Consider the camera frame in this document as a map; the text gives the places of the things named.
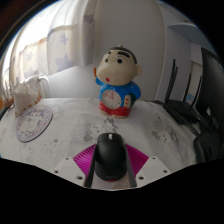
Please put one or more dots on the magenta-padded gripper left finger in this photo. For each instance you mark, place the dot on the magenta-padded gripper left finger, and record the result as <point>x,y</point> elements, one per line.
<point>71,165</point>

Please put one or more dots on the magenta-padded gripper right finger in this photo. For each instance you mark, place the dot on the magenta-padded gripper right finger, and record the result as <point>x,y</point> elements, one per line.
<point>150,165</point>

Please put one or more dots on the black computer mouse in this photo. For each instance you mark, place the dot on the black computer mouse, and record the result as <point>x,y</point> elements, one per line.
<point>110,156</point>

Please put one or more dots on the round purple printed mouse pad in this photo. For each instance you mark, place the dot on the round purple printed mouse pad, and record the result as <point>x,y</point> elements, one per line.
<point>34,123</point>

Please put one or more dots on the white printed tablecloth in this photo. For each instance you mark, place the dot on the white printed tablecloth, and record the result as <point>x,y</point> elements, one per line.
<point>76,123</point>

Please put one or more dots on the black monitor stand base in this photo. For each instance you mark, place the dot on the black monitor stand base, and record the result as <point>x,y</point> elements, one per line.
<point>210,146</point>

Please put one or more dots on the black router with antennas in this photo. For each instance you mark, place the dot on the black router with antennas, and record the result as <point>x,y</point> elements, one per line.
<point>181,108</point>

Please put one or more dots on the large white conch shell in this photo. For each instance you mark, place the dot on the large white conch shell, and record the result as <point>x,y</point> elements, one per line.
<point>25,98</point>

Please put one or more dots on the white radiator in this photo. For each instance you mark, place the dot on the white radiator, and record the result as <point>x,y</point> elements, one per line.
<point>44,85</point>

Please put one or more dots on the wooden model sailing ship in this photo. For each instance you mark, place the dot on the wooden model sailing ship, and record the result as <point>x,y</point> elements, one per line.
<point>8,96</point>

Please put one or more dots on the cartoon boy clock figurine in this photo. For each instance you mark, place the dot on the cartoon boy clock figurine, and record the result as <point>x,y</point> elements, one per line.
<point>118,76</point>

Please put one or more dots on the white star-print curtain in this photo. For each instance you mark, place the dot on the white star-print curtain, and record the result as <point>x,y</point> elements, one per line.
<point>46,46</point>

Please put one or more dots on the white wall shelf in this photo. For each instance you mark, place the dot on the white wall shelf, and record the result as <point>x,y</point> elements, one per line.
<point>193,31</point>

